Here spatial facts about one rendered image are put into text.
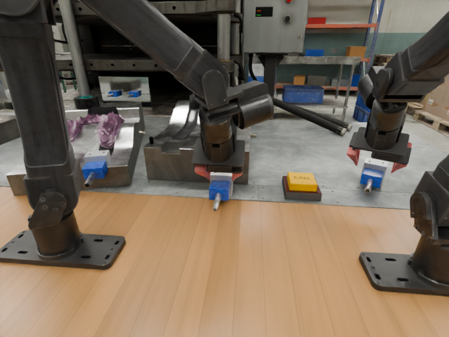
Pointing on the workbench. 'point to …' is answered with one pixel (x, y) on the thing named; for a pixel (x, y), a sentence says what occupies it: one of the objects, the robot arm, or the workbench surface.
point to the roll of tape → (86, 101)
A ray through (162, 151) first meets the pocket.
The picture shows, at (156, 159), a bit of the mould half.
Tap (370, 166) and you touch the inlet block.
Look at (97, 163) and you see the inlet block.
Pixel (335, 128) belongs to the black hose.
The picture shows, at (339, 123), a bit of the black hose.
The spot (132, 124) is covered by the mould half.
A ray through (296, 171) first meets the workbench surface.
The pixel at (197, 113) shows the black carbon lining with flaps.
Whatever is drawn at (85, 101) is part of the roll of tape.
